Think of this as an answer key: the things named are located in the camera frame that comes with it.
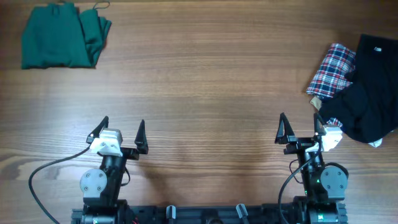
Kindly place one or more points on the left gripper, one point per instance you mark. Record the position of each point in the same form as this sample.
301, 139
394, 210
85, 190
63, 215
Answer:
132, 154

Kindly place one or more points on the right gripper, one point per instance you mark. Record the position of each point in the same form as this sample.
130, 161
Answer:
298, 144

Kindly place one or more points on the black polo shirt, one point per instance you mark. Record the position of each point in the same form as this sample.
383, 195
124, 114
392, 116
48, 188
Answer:
368, 107

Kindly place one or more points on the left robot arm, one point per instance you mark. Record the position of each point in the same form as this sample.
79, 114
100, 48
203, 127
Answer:
101, 186

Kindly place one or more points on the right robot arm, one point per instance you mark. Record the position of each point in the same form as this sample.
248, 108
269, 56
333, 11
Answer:
324, 183

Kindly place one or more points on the brown paper tag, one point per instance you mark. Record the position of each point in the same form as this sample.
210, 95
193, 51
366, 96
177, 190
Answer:
316, 102

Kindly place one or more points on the red blue plaid shirt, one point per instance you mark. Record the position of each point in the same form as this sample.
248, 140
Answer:
330, 78

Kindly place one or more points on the folded green garment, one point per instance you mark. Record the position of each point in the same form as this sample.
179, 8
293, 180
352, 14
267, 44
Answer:
61, 35

